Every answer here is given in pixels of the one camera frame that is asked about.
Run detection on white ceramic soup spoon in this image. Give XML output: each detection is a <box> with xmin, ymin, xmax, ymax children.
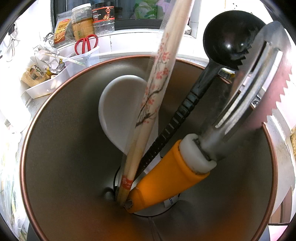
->
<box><xmin>98</xmin><ymin>75</ymin><xmax>147</xmax><ymax>154</ymax></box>

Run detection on red metal utensil cup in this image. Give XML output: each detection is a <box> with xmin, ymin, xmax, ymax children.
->
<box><xmin>20</xmin><ymin>55</ymin><xmax>276</xmax><ymax>240</ymax></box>

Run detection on cherry blossom wooden chopstick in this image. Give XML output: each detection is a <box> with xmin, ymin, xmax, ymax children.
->
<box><xmin>116</xmin><ymin>0</ymin><xmax>186</xmax><ymax>204</ymax></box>

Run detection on black plastic ladle spoon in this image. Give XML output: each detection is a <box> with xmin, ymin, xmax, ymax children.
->
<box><xmin>135</xmin><ymin>11</ymin><xmax>265</xmax><ymax>177</ymax></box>

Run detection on dark kitchen window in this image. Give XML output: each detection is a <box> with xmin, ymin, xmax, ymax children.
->
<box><xmin>50</xmin><ymin>0</ymin><xmax>170</xmax><ymax>31</ymax></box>

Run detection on clear plastic organizer tray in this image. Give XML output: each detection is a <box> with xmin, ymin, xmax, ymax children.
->
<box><xmin>24</xmin><ymin>46</ymin><xmax>99</xmax><ymax>99</ymax></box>

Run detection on black lid spice jar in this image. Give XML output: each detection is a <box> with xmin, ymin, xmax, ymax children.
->
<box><xmin>92</xmin><ymin>4</ymin><xmax>115</xmax><ymax>36</ymax></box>

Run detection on brown paper food packet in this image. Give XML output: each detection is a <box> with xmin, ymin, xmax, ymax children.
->
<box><xmin>21</xmin><ymin>64</ymin><xmax>50</xmax><ymax>87</ymax></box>

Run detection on orange snack packet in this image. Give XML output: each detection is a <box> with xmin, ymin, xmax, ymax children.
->
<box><xmin>54</xmin><ymin>17</ymin><xmax>73</xmax><ymax>45</ymax></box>

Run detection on clear jar yellow contents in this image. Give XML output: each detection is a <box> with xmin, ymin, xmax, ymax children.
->
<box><xmin>71</xmin><ymin>3</ymin><xmax>94</xmax><ymax>41</ymax></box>

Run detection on red handled scissors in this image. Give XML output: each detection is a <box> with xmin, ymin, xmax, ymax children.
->
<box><xmin>74</xmin><ymin>34</ymin><xmax>98</xmax><ymax>55</ymax></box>

